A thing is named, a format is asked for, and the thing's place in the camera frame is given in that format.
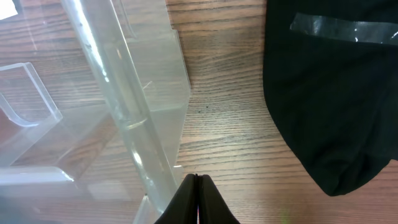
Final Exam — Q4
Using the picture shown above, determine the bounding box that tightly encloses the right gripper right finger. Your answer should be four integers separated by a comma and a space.
198, 175, 240, 224

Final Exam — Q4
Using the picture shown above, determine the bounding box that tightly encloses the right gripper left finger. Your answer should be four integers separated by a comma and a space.
155, 174, 198, 224

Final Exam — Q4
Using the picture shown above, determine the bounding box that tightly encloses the black garment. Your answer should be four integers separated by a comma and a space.
263, 0, 397, 196

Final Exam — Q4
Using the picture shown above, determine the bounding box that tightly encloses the clear plastic storage bin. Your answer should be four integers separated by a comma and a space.
1, 0, 190, 223

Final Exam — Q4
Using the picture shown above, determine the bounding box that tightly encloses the white label in bin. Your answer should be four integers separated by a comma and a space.
0, 0, 18, 20

